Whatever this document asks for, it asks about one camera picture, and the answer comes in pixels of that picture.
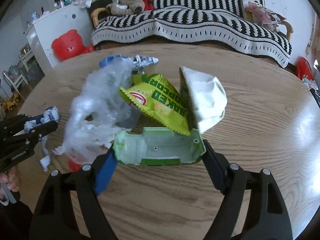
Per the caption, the person's left hand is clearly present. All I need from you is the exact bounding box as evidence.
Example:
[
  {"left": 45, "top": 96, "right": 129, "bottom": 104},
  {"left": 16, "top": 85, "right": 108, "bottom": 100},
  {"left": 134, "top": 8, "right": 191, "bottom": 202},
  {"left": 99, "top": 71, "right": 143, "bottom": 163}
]
[{"left": 0, "top": 166, "right": 21, "bottom": 205}]

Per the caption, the red bag on floor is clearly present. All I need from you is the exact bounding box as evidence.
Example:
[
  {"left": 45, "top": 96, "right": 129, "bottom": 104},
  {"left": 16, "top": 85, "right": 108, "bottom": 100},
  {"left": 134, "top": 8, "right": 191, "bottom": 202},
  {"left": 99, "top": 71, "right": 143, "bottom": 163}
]
[{"left": 296, "top": 57, "right": 313, "bottom": 80}]

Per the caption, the red bear-shaped stool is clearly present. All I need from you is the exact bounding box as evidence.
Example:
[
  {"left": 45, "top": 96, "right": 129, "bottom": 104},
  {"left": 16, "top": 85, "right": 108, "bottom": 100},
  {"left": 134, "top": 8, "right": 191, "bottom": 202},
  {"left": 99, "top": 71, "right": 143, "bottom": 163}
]
[{"left": 52, "top": 29, "right": 95, "bottom": 61}]

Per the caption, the red cushion on sofa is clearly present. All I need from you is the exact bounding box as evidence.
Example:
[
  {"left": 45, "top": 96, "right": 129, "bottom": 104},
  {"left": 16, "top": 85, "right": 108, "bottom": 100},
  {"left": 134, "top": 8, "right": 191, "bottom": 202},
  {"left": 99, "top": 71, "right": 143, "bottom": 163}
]
[{"left": 142, "top": 0, "right": 155, "bottom": 11}]

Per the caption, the yellow toy excavator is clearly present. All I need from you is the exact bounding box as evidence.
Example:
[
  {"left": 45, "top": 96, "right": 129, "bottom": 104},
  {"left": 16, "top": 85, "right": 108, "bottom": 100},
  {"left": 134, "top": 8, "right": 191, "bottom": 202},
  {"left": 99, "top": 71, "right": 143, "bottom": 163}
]
[{"left": 1, "top": 92, "right": 21, "bottom": 113}]

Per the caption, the black white striped sofa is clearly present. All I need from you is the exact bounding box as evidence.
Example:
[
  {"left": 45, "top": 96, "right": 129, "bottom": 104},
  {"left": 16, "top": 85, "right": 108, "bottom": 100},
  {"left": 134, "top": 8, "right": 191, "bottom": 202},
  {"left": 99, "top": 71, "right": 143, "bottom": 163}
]
[{"left": 91, "top": 0, "right": 292, "bottom": 67}]

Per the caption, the brown plush toy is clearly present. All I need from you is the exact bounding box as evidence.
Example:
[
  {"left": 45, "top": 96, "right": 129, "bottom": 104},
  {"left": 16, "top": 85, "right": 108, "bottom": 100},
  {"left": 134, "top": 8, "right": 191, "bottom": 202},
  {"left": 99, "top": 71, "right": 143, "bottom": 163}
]
[{"left": 106, "top": 0, "right": 145, "bottom": 16}]

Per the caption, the clear plastic wrap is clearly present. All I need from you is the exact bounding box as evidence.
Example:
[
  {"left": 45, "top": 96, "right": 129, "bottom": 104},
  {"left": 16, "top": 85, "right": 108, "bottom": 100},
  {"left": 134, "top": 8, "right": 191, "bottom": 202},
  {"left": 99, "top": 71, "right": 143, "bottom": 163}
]
[{"left": 53, "top": 56, "right": 140, "bottom": 164}]

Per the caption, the green plastic toy car shell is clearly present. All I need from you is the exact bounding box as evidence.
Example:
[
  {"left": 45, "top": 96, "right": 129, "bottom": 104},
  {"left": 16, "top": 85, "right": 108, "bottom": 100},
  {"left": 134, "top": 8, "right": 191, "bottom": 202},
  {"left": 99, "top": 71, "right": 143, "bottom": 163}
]
[{"left": 113, "top": 127, "right": 206, "bottom": 166}]

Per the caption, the white crumpled paper bag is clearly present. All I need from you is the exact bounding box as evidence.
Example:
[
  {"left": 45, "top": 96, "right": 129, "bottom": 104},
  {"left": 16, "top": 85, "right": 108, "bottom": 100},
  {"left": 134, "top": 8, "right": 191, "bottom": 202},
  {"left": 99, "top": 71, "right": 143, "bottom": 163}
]
[{"left": 179, "top": 66, "right": 227, "bottom": 134}]

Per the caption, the red plastic scrap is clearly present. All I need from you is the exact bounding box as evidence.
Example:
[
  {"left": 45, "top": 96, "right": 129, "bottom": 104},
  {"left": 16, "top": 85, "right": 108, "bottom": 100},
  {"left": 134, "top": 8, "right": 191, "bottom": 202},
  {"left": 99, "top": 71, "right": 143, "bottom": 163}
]
[{"left": 68, "top": 149, "right": 82, "bottom": 172}]

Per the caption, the white cabinet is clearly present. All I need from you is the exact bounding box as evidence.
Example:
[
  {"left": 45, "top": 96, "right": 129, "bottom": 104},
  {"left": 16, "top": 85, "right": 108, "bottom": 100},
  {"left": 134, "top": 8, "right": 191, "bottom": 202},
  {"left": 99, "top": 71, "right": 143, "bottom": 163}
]
[{"left": 26, "top": 4, "right": 93, "bottom": 74}]

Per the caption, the pink floral pillow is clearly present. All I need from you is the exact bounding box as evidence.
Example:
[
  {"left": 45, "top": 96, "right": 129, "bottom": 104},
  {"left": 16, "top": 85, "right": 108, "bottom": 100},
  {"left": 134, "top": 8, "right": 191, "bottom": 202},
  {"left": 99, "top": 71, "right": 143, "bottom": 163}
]
[{"left": 245, "top": 2, "right": 286, "bottom": 31}]

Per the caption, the yellow-green popcorn bag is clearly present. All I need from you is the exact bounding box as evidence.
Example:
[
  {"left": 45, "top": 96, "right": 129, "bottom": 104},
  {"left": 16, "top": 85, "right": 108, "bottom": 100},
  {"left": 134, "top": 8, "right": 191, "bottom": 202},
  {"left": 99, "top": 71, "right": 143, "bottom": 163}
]
[{"left": 119, "top": 73, "right": 190, "bottom": 136}]

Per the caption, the blue silver foil wrapper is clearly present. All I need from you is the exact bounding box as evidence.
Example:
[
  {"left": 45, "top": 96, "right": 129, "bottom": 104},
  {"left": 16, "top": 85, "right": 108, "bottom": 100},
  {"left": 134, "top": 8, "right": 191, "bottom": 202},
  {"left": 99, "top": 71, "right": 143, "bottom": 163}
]
[{"left": 99, "top": 54, "right": 159, "bottom": 68}]

